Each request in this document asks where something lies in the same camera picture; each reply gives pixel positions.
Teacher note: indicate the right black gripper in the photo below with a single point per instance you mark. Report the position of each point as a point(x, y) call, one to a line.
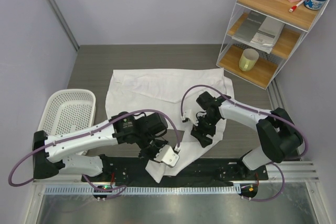
point(198, 130)

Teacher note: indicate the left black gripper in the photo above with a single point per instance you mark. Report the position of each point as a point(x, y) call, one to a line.
point(161, 144)

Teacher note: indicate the white long sleeve shirt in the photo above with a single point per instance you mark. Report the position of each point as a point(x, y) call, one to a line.
point(169, 91)

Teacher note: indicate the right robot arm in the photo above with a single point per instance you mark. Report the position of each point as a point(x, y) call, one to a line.
point(277, 135)

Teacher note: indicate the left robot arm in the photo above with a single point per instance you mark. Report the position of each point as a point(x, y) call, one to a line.
point(54, 154)

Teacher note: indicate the light grey booklet stack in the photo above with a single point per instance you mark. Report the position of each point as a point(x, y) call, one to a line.
point(267, 35)

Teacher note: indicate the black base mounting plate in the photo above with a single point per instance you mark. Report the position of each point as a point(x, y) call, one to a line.
point(204, 172)

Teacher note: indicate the pale yellow cup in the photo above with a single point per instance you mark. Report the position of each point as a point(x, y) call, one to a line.
point(248, 59)

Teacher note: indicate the white perforated plastic basket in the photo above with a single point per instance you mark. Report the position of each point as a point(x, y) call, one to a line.
point(68, 111)

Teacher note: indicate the red white marker pen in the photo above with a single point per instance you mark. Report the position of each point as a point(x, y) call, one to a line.
point(293, 8)

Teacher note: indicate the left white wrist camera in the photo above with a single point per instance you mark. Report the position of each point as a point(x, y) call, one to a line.
point(167, 155)

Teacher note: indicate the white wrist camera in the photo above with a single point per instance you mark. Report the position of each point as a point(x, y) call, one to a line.
point(167, 155)
point(189, 116)

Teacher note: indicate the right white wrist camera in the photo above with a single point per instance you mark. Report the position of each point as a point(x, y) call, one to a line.
point(189, 116)

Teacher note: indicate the slotted grey cable duct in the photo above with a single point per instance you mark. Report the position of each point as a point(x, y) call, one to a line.
point(88, 190)

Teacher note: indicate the white wire wooden shelf rack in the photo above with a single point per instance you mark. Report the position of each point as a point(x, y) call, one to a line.
point(297, 26)

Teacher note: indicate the grey wall corner strip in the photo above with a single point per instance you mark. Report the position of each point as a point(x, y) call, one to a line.
point(59, 16)

